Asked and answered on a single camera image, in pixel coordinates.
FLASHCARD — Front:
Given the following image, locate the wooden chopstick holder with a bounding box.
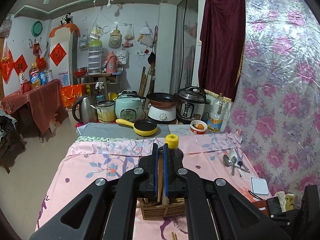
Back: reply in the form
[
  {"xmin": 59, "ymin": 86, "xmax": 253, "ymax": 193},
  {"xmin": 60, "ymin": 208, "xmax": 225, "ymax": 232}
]
[{"xmin": 138, "ymin": 154, "xmax": 186, "ymax": 221}]

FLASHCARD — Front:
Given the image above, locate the brown wooden chopstick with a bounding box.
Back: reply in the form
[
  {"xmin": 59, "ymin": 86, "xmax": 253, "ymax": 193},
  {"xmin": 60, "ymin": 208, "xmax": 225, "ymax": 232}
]
[
  {"xmin": 157, "ymin": 155, "xmax": 164, "ymax": 202},
  {"xmin": 171, "ymin": 232, "xmax": 177, "ymax": 240}
]

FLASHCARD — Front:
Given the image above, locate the cream plush toy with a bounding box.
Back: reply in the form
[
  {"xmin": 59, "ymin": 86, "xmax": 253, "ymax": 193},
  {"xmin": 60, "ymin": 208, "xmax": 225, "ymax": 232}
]
[{"xmin": 274, "ymin": 191, "xmax": 295, "ymax": 212}]

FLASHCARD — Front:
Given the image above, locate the metal spoon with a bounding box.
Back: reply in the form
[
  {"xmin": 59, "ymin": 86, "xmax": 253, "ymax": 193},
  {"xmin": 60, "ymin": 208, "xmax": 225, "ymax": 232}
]
[{"xmin": 222, "ymin": 154, "xmax": 235, "ymax": 175}]

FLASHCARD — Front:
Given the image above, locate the pink deer print tablecloth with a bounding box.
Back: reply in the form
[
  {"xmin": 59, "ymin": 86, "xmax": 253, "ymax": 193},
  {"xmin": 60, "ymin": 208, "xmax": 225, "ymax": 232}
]
[{"xmin": 33, "ymin": 133, "xmax": 267, "ymax": 239}]

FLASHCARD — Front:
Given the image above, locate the dark soy sauce bottle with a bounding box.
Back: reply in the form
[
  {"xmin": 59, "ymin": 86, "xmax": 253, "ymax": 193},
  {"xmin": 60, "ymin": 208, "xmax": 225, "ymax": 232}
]
[{"xmin": 165, "ymin": 134, "xmax": 184, "ymax": 160}]

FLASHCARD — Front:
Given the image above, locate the red white bowl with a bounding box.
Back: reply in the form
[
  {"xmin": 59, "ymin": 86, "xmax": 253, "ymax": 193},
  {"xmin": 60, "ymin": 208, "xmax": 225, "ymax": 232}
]
[{"xmin": 190, "ymin": 120, "xmax": 208, "ymax": 134}]

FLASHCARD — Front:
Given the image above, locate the yellow small frying pan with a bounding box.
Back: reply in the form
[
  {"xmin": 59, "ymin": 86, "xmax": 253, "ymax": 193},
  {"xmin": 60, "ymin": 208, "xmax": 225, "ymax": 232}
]
[{"xmin": 116, "ymin": 119, "xmax": 158, "ymax": 137}]

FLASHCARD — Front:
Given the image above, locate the cooking oil bottle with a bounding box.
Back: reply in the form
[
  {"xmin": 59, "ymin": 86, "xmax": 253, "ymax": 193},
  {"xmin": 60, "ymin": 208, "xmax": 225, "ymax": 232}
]
[{"xmin": 207, "ymin": 93, "xmax": 228, "ymax": 132}]

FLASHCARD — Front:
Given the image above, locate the steel electric kettle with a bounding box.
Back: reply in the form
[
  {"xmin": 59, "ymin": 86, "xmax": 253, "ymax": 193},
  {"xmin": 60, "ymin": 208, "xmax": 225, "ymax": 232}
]
[{"xmin": 72, "ymin": 94, "xmax": 98, "ymax": 124}]

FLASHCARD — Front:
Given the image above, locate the cream enamel pot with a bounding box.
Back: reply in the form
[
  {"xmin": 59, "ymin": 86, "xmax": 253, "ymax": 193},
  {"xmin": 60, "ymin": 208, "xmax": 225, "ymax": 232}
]
[{"xmin": 90, "ymin": 101, "xmax": 116, "ymax": 123}]

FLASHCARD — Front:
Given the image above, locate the mint green rice cooker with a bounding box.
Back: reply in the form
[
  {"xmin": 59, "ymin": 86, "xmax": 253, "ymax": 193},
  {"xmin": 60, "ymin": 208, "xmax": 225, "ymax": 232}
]
[{"xmin": 115, "ymin": 92, "xmax": 143, "ymax": 122}]

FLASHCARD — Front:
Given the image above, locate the white electric hotplate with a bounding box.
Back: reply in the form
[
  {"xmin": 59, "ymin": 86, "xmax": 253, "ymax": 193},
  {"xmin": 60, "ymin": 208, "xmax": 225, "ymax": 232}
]
[{"xmin": 148, "ymin": 104, "xmax": 176, "ymax": 123}]

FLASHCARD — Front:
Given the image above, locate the silver pressure cooker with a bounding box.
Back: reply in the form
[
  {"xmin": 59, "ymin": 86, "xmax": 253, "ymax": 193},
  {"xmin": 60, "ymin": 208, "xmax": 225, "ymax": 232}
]
[{"xmin": 176, "ymin": 86, "xmax": 208, "ymax": 122}]

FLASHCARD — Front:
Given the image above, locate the brown frying pan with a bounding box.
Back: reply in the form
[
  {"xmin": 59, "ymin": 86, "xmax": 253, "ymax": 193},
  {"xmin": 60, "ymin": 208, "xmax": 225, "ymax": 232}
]
[{"xmin": 146, "ymin": 92, "xmax": 178, "ymax": 108}]

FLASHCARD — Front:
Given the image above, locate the wooden chair with clothes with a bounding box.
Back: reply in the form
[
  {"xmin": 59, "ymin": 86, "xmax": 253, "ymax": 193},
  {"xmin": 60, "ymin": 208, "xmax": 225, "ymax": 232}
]
[{"xmin": 1, "ymin": 109, "xmax": 25, "ymax": 174}]

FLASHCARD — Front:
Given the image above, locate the red cloth covered table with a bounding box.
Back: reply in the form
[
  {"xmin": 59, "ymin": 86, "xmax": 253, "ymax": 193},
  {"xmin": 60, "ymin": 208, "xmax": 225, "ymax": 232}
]
[{"xmin": 1, "ymin": 79, "xmax": 68, "ymax": 142}]

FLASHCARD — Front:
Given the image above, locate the pink thermos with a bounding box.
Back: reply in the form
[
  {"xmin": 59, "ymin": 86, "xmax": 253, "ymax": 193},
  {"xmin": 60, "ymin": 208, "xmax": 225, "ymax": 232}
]
[{"xmin": 105, "ymin": 51, "xmax": 118, "ymax": 74}]

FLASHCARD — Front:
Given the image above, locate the stacked grey steamer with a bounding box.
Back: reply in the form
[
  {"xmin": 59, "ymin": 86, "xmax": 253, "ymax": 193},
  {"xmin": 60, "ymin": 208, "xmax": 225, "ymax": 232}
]
[{"xmin": 87, "ymin": 40, "xmax": 103, "ymax": 75}]

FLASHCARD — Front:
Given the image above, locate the white refrigerator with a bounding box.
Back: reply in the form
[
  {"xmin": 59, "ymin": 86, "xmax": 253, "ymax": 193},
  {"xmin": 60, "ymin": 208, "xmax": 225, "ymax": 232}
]
[{"xmin": 48, "ymin": 23, "xmax": 80, "ymax": 86}]

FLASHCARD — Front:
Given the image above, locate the dark red curtain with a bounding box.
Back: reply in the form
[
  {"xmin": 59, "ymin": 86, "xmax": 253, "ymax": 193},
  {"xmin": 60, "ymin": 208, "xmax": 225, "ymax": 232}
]
[{"xmin": 198, "ymin": 0, "xmax": 246, "ymax": 102}]

